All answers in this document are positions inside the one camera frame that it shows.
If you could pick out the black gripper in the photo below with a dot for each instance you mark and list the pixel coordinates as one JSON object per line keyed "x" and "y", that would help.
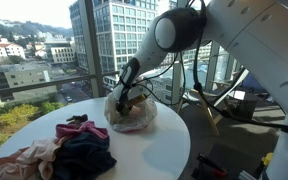
{"x": 122, "y": 98}

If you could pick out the white red plastic bag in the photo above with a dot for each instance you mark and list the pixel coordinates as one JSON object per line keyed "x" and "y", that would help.
{"x": 140, "y": 116}

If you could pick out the brown plush object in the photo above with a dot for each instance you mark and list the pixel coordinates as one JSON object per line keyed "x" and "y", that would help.
{"x": 77, "y": 118}

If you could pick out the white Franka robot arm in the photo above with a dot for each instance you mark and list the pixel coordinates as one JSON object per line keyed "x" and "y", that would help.
{"x": 250, "y": 36}

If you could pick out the magenta pink cloth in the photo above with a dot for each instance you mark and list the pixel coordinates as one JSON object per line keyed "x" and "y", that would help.
{"x": 84, "y": 130}

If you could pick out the dark navy cloth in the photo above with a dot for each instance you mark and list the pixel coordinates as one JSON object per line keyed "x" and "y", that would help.
{"x": 82, "y": 156}

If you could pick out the wooden folding chair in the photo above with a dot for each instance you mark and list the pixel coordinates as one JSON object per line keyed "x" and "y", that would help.
{"x": 210, "y": 113}

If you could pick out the dark window railing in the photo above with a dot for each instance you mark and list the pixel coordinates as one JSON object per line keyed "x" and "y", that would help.
{"x": 37, "y": 85}

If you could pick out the light pink cloth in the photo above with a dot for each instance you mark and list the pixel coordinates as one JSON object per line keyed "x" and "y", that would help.
{"x": 34, "y": 156}

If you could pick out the red black hand tool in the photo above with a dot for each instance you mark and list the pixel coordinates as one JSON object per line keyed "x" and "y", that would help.
{"x": 210, "y": 165}

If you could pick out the small dark side table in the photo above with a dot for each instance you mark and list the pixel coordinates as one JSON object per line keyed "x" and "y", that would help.
{"x": 247, "y": 103}

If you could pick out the blue cushioned chair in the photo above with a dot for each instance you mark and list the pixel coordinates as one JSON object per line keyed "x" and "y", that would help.
{"x": 250, "y": 81}

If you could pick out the yellow black tool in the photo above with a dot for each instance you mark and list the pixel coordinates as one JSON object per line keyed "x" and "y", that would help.
{"x": 265, "y": 160}

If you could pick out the yellowish wrist camera box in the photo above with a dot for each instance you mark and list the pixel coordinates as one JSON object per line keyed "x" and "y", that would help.
{"x": 137, "y": 100}

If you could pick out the grey window frame post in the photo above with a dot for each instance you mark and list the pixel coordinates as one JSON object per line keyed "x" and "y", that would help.
{"x": 176, "y": 83}
{"x": 214, "y": 63}

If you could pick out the dark window frame post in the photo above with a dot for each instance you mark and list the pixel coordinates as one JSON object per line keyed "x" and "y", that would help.
{"x": 93, "y": 50}

